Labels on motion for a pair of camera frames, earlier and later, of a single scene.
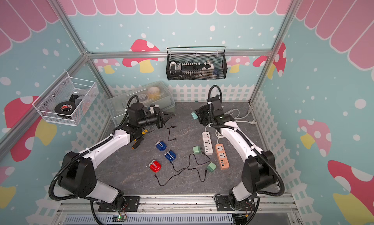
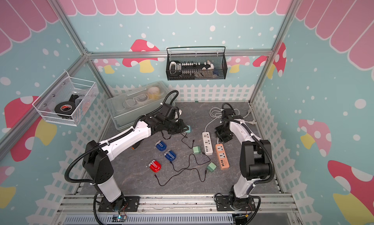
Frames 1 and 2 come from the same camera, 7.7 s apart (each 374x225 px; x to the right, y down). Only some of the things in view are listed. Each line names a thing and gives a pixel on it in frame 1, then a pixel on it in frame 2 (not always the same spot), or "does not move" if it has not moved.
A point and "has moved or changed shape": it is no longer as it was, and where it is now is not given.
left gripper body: [156, 118] → [174, 127]
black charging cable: [169, 133] has moved or changed shape
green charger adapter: [194, 115] → [189, 130]
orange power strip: [223, 157] does not move
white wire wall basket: [68, 101] does not move
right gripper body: [204, 117] → [223, 135]
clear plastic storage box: [157, 94] does not move
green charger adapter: [211, 166] does not move
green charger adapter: [196, 149] does not move
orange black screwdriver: [137, 142] does not move
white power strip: [207, 143] does not move
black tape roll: [65, 107] does not move
